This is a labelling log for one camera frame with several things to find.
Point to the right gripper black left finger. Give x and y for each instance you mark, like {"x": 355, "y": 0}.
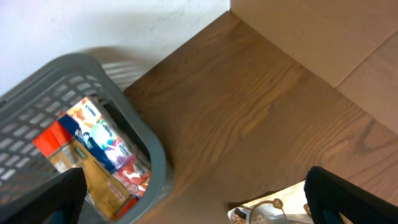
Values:
{"x": 59, "y": 200}

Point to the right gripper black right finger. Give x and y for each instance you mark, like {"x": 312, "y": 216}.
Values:
{"x": 330, "y": 197}

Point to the beige Paritree dried food bag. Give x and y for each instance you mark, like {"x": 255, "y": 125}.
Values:
{"x": 285, "y": 206}

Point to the spaghetti packet orange and tan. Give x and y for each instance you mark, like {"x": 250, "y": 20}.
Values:
{"x": 104, "y": 192}

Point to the Kleenex tissue multipack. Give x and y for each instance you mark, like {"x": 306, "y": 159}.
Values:
{"x": 93, "y": 126}

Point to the grey plastic basket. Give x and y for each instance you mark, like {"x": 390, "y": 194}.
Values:
{"x": 29, "y": 108}

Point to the cardboard box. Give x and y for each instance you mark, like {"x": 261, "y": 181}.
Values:
{"x": 350, "y": 44}

